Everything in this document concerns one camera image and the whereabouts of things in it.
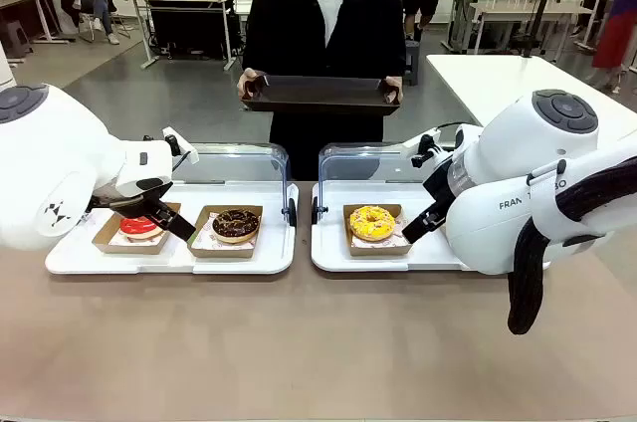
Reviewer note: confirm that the clear hinged display lid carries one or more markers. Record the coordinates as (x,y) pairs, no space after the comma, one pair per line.
(239,163)
(358,163)

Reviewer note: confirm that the person in black cardigan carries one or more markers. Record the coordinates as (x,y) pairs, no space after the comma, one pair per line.
(298,19)

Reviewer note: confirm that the person in red blue dress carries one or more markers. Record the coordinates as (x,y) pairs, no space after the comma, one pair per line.
(617,19)

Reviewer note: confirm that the yellow sprinkled donut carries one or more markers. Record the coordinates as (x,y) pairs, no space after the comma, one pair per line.
(372,224)

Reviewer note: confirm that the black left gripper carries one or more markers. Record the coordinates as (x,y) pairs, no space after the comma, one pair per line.
(124,205)

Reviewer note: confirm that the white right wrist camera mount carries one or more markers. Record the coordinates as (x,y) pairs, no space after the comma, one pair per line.
(460,141)

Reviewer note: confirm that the white display tray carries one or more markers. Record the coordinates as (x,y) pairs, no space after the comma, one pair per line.
(328,253)
(249,263)

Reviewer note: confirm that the cardigan person's left hand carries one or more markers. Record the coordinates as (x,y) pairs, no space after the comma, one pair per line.
(393,86)

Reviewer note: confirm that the black step stool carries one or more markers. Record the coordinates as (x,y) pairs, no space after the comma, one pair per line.
(413,61)

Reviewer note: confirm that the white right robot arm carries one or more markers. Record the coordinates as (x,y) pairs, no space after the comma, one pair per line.
(522,143)

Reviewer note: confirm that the grey plastic stool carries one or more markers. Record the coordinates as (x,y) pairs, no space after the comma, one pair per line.
(17,39)

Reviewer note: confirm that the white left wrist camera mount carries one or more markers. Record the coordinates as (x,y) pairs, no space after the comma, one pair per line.
(181,146)

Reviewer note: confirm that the brown cardboard donut tray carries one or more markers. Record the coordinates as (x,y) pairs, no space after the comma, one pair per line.
(219,249)
(378,249)
(107,243)

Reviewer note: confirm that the dark brown serving tray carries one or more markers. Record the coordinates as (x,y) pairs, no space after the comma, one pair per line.
(318,93)

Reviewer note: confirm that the black tripod pole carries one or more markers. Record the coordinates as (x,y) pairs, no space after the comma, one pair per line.
(540,4)

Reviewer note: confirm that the cardigan person's right hand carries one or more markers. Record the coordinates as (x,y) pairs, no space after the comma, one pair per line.
(248,81)

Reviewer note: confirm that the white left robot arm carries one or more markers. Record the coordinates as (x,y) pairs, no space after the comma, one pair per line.
(50,153)

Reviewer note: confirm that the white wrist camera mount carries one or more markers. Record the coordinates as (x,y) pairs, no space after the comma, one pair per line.
(460,141)
(181,146)

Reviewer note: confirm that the grey-topped background workbench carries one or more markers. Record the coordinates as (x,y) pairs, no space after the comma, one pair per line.
(512,9)

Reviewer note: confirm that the red glazed donut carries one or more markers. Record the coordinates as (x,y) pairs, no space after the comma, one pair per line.
(137,228)

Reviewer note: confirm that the white side table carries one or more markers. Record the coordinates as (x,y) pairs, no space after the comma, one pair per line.
(497,83)

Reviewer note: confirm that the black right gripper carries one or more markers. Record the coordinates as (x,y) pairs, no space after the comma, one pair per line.
(440,183)

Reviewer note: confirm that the chocolate glazed donut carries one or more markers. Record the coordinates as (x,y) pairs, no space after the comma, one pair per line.
(236,227)

